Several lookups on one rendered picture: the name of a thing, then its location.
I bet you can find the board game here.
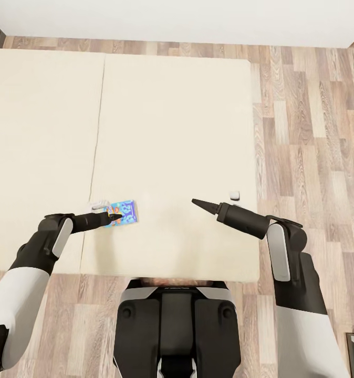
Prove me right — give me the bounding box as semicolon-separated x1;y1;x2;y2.
103;199;137;228

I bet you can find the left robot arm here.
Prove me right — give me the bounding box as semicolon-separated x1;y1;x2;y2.
0;199;122;372

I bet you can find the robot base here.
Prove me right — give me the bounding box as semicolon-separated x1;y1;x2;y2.
113;280;241;378

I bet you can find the robot trunk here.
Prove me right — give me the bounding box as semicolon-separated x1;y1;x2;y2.
157;358;197;378

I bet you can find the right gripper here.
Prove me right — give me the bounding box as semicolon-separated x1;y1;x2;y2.
191;199;254;233

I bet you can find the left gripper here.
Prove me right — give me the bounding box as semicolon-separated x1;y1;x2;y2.
83;212;122;232

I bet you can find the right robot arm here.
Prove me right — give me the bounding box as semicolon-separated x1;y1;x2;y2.
191;190;351;378

